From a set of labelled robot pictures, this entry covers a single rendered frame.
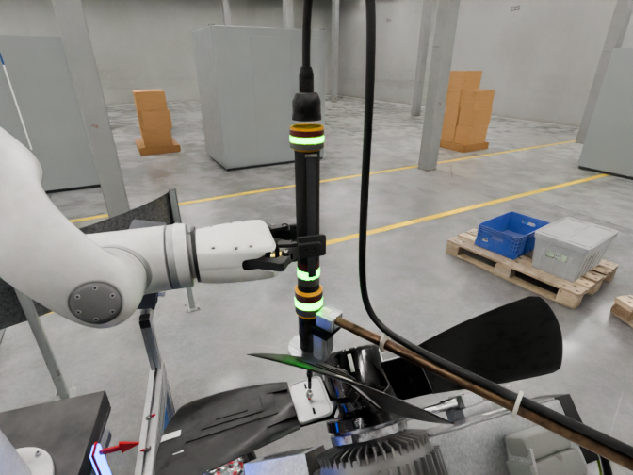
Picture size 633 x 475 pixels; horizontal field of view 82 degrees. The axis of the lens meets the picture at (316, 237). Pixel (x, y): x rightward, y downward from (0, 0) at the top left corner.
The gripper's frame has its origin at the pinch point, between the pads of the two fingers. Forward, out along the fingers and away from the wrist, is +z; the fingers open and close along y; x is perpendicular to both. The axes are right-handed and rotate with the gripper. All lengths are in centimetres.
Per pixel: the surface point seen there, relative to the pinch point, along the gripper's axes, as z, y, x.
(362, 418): 6.8, 7.7, -30.4
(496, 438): 31, 13, -39
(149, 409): -37, -37, -64
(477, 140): 555, -629, -132
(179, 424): -23.0, -4.0, -35.0
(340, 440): 3.2, 7.4, -34.7
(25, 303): -107, -138, -83
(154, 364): -36, -53, -63
